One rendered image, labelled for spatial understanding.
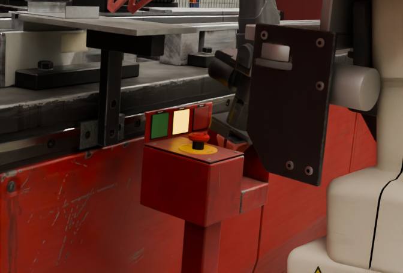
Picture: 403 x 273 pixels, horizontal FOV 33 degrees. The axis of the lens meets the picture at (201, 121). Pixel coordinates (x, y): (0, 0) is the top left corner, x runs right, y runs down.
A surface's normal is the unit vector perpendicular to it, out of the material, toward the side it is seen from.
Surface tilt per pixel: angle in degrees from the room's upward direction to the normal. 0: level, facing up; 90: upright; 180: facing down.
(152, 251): 90
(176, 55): 90
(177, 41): 90
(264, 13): 83
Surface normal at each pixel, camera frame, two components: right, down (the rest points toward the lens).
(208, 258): 0.78, 0.18
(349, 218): -0.66, 0.11
